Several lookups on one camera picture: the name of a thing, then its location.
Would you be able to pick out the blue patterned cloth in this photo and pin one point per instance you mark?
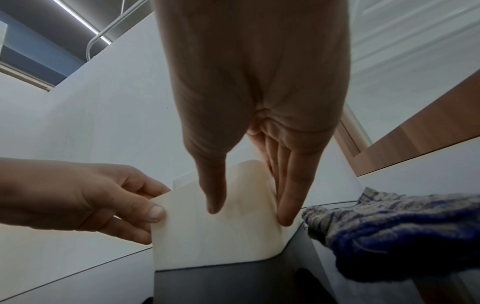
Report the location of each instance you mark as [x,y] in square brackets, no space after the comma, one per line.
[397,231]

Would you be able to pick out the white curved pipe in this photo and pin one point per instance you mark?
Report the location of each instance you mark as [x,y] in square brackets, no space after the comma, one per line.
[98,37]

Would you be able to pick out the person's right hand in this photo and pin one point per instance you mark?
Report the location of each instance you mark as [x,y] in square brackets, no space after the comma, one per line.
[255,74]

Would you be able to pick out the dark grey box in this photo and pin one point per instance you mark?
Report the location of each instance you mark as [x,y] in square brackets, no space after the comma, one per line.
[240,282]

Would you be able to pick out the person's left hand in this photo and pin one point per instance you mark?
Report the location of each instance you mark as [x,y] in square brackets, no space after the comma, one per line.
[67,196]

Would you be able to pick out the ceiling light strip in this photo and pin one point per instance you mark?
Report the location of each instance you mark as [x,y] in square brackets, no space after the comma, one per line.
[80,20]

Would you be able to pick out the brown wooden frame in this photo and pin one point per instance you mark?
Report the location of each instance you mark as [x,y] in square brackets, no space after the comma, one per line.
[420,133]

